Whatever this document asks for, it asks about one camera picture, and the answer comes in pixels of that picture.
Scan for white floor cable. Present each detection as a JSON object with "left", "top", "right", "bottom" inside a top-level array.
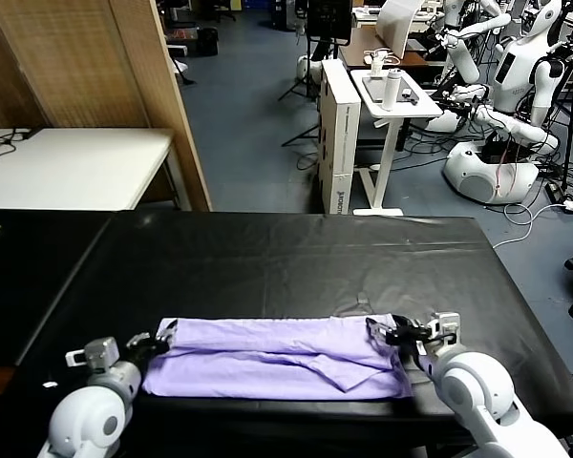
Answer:
[{"left": 491, "top": 203, "right": 567, "bottom": 250}]

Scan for white water bottle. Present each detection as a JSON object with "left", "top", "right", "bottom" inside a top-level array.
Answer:
[{"left": 381, "top": 69, "right": 404, "bottom": 113}]

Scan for black light panel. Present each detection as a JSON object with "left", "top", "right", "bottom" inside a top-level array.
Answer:
[{"left": 306, "top": 0, "right": 354, "bottom": 47}]

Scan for black plastic table cover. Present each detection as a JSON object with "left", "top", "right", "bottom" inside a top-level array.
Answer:
[{"left": 9, "top": 209, "right": 573, "bottom": 430}]

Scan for white curved chair back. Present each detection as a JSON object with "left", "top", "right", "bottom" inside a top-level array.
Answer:
[{"left": 376, "top": 0, "right": 424, "bottom": 59}]

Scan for white standing side desk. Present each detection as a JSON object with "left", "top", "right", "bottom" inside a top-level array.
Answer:
[{"left": 350, "top": 69, "right": 445, "bottom": 218}]

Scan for black light stand tripod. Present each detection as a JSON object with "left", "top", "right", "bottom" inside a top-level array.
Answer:
[{"left": 277, "top": 37, "right": 322, "bottom": 104}]

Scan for brown wooden desk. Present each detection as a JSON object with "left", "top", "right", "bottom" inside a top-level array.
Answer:
[{"left": 338, "top": 26, "right": 448, "bottom": 71}]

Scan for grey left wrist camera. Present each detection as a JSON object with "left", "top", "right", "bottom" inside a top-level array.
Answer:
[{"left": 65, "top": 336, "right": 121, "bottom": 371}]

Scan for black waste bin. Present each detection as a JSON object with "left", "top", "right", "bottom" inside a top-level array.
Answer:
[{"left": 197, "top": 27, "right": 220, "bottom": 58}]

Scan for black tripod stand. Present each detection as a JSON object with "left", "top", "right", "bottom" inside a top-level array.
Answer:
[{"left": 545, "top": 28, "right": 573, "bottom": 201}]

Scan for grey tablet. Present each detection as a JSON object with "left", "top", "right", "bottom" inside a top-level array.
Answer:
[{"left": 362, "top": 75, "right": 389, "bottom": 104}]

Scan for white humanoid robot with base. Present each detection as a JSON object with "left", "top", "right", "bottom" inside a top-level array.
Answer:
[{"left": 440, "top": 0, "right": 573, "bottom": 207}]

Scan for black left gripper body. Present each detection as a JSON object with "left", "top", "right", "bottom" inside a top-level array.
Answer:
[{"left": 122, "top": 340, "right": 169, "bottom": 367}]

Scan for white rectangular table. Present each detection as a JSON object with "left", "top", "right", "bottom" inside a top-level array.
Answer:
[{"left": 0, "top": 127, "right": 179, "bottom": 213}]

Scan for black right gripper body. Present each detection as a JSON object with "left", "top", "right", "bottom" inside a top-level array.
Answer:
[{"left": 385, "top": 323, "right": 435, "bottom": 350}]

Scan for tall white cardboard box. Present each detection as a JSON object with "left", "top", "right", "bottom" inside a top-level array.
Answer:
[{"left": 315, "top": 59, "right": 363, "bottom": 215}]

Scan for wooden folding screen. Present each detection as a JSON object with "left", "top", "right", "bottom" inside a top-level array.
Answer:
[{"left": 0, "top": 0, "right": 215, "bottom": 213}]

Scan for black cables on white table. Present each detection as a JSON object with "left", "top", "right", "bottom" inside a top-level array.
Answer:
[{"left": 0, "top": 127, "right": 43, "bottom": 166}]

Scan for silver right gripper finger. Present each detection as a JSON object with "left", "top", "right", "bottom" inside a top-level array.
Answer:
[
  {"left": 366, "top": 323, "right": 393, "bottom": 345},
  {"left": 365, "top": 314, "right": 413, "bottom": 331}
]

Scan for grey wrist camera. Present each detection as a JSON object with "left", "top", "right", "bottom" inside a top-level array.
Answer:
[
  {"left": 426, "top": 311, "right": 461, "bottom": 347},
  {"left": 65, "top": 336, "right": 121, "bottom": 371}
]

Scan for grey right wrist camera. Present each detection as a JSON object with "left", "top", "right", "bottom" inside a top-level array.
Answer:
[{"left": 426, "top": 311, "right": 461, "bottom": 347}]

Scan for lavender t-shirt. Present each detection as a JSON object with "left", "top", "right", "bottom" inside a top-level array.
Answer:
[{"left": 140, "top": 311, "right": 414, "bottom": 402}]

